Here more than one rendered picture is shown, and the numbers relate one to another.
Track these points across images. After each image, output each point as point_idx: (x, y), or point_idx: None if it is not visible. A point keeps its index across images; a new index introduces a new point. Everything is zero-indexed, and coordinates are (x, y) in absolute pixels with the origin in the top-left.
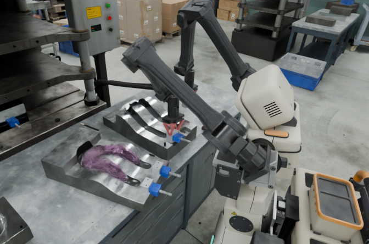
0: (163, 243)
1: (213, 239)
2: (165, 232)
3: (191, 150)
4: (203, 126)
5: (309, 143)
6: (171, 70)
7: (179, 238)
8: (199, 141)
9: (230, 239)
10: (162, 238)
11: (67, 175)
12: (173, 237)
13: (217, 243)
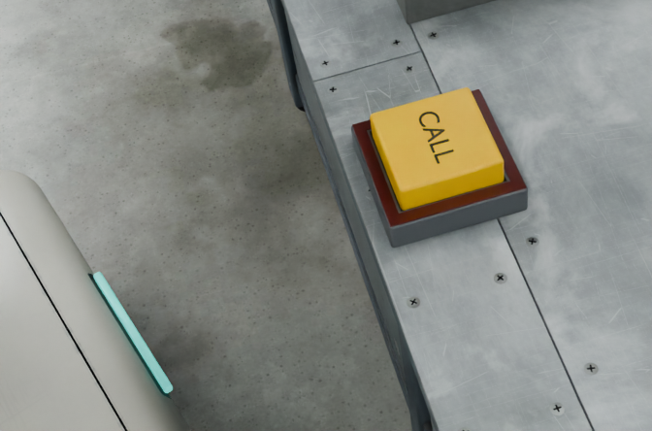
0: (365, 259)
1: (158, 385)
2: (363, 230)
3: None
4: (478, 103)
5: None
6: None
7: (394, 418)
8: (348, 23)
9: (72, 424)
10: (357, 219)
11: None
12: (392, 359)
13: (114, 358)
